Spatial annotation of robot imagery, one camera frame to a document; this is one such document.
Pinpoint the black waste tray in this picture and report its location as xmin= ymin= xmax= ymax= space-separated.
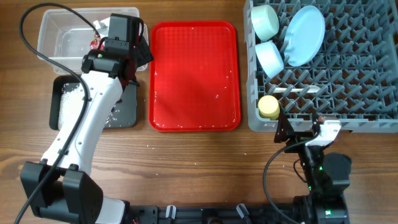
xmin=49 ymin=75 xmax=137 ymax=130

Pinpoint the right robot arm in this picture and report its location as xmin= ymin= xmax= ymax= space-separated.
xmin=274 ymin=113 xmax=352 ymax=223

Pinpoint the large light blue plate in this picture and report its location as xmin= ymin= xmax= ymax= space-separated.
xmin=284 ymin=6 xmax=325 ymax=67

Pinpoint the grey dishwasher rack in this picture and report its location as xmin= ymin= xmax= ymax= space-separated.
xmin=243 ymin=1 xmax=397 ymax=133

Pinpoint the white rice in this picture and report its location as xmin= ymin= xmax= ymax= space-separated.
xmin=55 ymin=83 xmax=84 ymax=130

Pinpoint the red candy wrapper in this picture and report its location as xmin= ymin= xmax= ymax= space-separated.
xmin=90 ymin=37 xmax=103 ymax=50

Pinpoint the green bowl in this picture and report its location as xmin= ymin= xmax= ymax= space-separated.
xmin=251 ymin=5 xmax=279 ymax=42

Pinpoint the red serving tray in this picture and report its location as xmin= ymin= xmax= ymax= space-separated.
xmin=148 ymin=21 xmax=241 ymax=133

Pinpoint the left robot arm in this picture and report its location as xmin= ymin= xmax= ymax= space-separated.
xmin=15 ymin=14 xmax=154 ymax=223

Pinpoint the white plastic spoon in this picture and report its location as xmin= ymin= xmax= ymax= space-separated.
xmin=274 ymin=85 xmax=320 ymax=93

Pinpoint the small light blue bowl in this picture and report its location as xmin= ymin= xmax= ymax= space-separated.
xmin=255 ymin=41 xmax=284 ymax=78

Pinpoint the clear plastic waste bin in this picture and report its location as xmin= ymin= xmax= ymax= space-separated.
xmin=37 ymin=7 xmax=149 ymax=75

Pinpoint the yellow cup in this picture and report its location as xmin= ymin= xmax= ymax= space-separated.
xmin=257 ymin=95 xmax=280 ymax=120

